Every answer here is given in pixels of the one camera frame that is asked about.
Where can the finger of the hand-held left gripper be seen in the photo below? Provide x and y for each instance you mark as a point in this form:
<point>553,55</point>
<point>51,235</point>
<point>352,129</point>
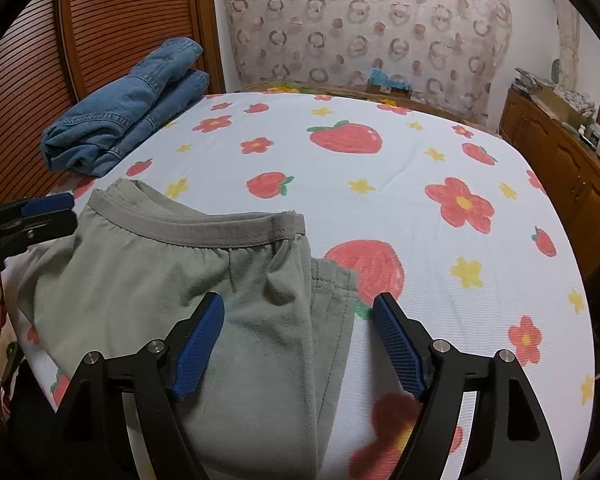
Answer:
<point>50,202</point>
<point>45,225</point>

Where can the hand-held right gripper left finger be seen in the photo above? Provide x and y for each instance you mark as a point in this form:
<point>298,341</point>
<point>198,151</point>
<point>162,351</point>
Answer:
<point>200,350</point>

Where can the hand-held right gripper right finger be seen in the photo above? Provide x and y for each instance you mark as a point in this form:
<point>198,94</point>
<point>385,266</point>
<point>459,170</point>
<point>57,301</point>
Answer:
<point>397,350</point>

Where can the grey-green pants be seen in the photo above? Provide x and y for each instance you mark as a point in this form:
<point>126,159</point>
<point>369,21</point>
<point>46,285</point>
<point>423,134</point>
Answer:
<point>155,285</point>

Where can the folded blue jeans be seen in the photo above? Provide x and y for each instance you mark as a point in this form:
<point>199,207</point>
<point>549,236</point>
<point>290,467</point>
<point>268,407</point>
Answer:
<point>130,105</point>

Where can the wooden louvered door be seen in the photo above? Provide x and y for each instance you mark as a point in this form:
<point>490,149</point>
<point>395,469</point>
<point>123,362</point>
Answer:
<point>105,25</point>

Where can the strawberry flower printed blanket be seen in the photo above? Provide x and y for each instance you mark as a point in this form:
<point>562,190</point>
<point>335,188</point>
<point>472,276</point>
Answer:
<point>380,185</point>

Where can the wooden sideboard cabinet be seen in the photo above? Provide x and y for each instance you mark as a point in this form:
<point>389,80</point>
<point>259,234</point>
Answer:
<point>555,160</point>

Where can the small cardboard box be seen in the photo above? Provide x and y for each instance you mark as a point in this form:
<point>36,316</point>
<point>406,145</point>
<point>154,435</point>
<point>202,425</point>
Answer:
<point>390,91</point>

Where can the blue plastic bag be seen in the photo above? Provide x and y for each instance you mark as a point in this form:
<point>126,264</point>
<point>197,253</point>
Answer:
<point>387,77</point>

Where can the open cardboard box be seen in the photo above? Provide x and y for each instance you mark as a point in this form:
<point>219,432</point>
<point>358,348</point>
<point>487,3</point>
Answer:
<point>555,102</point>

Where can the cream curtain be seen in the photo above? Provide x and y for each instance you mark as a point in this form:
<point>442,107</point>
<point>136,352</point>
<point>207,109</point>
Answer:
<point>567,45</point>

